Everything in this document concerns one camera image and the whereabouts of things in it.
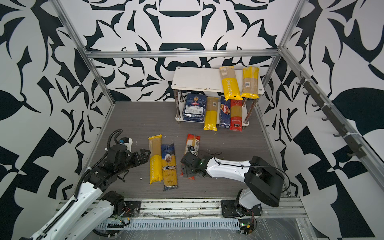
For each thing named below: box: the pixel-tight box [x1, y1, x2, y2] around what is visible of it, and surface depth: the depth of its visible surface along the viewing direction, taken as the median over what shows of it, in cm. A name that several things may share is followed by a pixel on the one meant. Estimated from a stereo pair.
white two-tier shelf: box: [171, 66, 265, 126], surface depth 100 cm
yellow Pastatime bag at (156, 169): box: [148, 134, 163, 185], surface depth 88 cm
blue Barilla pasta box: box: [182, 93, 207, 123], surface depth 101 cm
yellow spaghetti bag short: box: [240, 66, 260, 99], surface depth 79 cm
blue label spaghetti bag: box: [161, 143, 178, 192], surface depth 87 cm
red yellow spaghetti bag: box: [229, 99, 242, 132], surface depth 104 cm
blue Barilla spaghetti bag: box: [220, 96, 231, 129], surface depth 103 cm
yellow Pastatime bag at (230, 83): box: [219, 66, 243, 101], surface depth 80 cm
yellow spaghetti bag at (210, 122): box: [203, 97, 219, 132], surface depth 104 cm
